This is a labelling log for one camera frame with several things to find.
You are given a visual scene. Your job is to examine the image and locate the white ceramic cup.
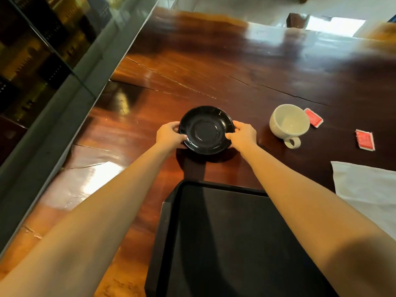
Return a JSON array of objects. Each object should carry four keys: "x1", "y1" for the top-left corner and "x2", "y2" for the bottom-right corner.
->
[{"x1": 269, "y1": 104, "x2": 310, "y2": 149}]

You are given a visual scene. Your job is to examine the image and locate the red sugar sachet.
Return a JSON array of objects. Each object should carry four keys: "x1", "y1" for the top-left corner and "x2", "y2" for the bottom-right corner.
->
[
  {"x1": 355, "y1": 129, "x2": 376, "y2": 152},
  {"x1": 304, "y1": 108, "x2": 324, "y2": 128}
]

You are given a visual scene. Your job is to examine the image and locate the person's left hand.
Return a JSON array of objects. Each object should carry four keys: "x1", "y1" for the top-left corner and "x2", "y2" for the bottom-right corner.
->
[{"x1": 156, "y1": 121, "x2": 188, "y2": 150}]

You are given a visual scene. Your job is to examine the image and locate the person's right forearm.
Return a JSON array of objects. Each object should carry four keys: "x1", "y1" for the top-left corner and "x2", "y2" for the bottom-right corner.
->
[{"x1": 239, "y1": 142, "x2": 396, "y2": 297}]

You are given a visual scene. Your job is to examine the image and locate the black serving tray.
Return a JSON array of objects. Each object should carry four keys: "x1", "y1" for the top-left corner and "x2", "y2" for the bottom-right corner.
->
[{"x1": 144, "y1": 180, "x2": 341, "y2": 297}]

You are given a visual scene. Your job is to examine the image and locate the person's right hand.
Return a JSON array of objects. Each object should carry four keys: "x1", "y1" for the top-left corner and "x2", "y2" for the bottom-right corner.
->
[{"x1": 225, "y1": 120, "x2": 258, "y2": 151}]

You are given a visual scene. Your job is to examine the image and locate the person's left forearm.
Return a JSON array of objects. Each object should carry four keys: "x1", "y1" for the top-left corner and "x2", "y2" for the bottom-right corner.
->
[{"x1": 0, "y1": 142, "x2": 178, "y2": 297}]

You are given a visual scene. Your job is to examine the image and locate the glass display cabinet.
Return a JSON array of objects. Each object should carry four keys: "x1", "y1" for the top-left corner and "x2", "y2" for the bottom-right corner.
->
[{"x1": 0, "y1": 0, "x2": 161, "y2": 257}]

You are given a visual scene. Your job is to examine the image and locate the white cloth napkin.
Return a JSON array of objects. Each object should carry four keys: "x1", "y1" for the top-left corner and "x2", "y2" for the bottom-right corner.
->
[{"x1": 330, "y1": 161, "x2": 396, "y2": 242}]

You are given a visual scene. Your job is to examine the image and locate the black saucer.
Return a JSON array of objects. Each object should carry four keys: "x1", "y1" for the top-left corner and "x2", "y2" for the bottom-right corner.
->
[{"x1": 179, "y1": 106, "x2": 235, "y2": 156}]

